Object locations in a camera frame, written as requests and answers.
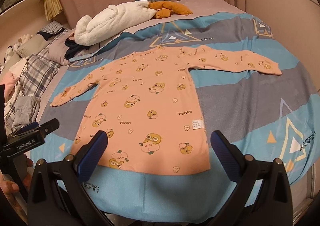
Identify pink cartoon print shirt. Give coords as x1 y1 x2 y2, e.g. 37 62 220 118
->
52 45 281 176

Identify person's left hand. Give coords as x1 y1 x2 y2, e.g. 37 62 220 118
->
0 154 34 200

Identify grey folded garment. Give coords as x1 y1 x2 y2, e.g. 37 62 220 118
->
12 95 40 132

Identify pink folded garment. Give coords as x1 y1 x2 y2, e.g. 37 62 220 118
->
1 71 18 102

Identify plaid blue white pillow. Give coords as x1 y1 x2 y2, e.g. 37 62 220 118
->
4 48 60 129

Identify grey lilac pillow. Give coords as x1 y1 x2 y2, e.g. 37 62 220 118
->
46 30 74 66

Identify beige headboard cushion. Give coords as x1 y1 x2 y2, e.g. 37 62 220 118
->
17 34 51 58

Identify blue grey patterned bedspread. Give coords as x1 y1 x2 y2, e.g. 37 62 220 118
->
30 12 319 223

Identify dark navy garment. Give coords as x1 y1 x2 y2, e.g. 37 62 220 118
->
65 38 88 60

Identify striped dark pillow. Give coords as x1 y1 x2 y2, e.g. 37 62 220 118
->
37 21 65 39

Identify white fluffy goose plush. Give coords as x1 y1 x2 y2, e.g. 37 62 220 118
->
74 0 157 46

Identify straw tassel hanging decoration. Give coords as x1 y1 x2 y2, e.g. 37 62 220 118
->
43 0 63 21

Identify orange plush goose feet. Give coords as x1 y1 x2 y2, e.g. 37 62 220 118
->
148 1 193 19

